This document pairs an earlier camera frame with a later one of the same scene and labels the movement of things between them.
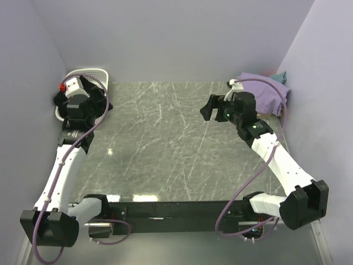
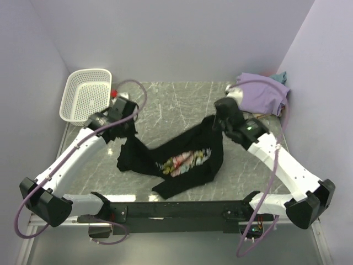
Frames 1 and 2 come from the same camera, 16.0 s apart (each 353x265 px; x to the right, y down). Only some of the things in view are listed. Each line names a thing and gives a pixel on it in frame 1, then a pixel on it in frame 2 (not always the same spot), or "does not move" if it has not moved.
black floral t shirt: [96, 98] -> [185, 162]
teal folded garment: [281, 77] does not move
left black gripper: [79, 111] -> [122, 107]
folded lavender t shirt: [267, 99] does not move
